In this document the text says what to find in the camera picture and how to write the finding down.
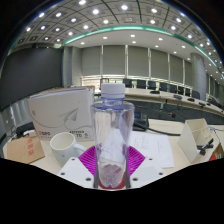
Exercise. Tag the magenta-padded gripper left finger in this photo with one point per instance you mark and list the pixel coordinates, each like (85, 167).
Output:
(78, 168)

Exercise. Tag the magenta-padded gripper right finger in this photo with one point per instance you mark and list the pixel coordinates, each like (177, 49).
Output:
(143, 168)

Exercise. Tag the clear plastic water bottle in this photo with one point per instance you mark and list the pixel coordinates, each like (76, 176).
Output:
(112, 133)

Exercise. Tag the white printed paper sheet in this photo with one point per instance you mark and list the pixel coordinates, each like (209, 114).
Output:
(153, 146)

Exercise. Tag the white ceramic mug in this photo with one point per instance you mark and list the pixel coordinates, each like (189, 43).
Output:
(65, 148)

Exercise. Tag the small open beige box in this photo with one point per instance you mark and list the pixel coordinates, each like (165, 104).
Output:
(190, 140)

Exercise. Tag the flat brown cardboard sheet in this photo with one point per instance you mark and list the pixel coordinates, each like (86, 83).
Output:
(25, 150)

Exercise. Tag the large white cardboard box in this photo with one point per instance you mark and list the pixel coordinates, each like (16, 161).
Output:
(60, 113)

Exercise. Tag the black tool in beige box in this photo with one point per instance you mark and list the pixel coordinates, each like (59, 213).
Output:
(204, 147)

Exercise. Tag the black device on side stand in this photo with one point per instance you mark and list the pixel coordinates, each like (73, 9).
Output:
(25, 129)

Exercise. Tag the black conference microphones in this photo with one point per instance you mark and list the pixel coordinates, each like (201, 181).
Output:
(177, 97)

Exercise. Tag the row of black office chairs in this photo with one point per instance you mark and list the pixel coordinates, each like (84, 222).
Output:
(141, 83)

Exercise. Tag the round ceiling lights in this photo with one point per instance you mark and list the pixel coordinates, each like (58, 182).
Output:
(124, 7)

